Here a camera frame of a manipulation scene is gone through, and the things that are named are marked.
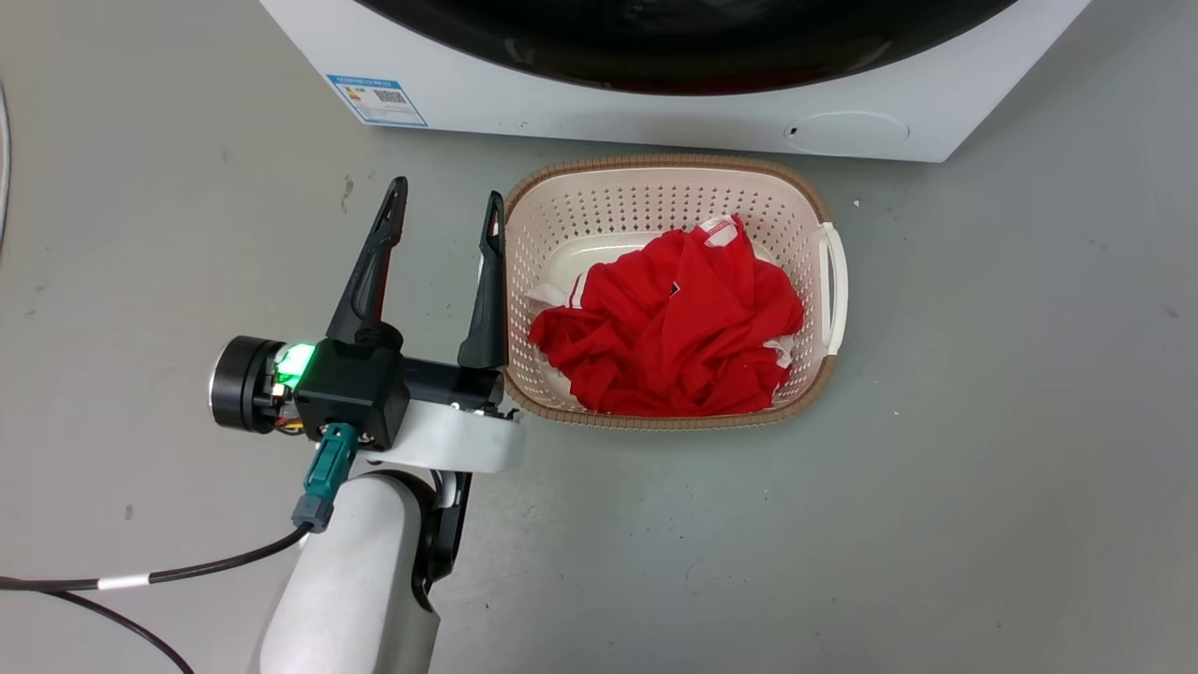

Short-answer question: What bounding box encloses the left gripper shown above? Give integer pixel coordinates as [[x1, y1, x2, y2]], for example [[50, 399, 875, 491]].
[[209, 176, 526, 476]]

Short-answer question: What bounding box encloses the white washing machine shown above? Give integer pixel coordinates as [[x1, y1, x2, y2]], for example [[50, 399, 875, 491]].
[[257, 0, 1094, 165]]

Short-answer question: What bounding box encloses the black glass washing machine door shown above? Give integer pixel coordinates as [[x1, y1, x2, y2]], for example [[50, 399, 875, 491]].
[[351, 0, 1021, 97]]

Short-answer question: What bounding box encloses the white garment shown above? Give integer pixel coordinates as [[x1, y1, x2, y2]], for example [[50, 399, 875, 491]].
[[522, 215, 798, 368]]

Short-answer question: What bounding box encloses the beige perforated laundry basket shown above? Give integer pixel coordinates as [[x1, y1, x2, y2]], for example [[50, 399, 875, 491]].
[[503, 154, 850, 432]]

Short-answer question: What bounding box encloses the blue white energy label sticker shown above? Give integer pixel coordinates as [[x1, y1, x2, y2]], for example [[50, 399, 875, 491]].
[[326, 73, 430, 128]]

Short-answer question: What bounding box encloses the red garment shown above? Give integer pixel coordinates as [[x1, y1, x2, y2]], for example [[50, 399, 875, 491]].
[[527, 215, 806, 418]]

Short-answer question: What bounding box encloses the round white filter cover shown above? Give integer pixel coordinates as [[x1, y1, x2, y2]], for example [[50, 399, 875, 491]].
[[784, 110, 911, 151]]

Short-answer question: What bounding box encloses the teal cable connector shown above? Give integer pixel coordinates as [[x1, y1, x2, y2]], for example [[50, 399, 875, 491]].
[[291, 422, 362, 535]]

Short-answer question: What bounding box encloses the black cable with white tag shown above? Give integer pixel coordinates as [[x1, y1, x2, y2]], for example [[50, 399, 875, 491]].
[[0, 524, 314, 594]]

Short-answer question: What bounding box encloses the thin black cable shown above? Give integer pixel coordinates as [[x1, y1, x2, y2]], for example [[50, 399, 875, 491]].
[[42, 590, 195, 674]]

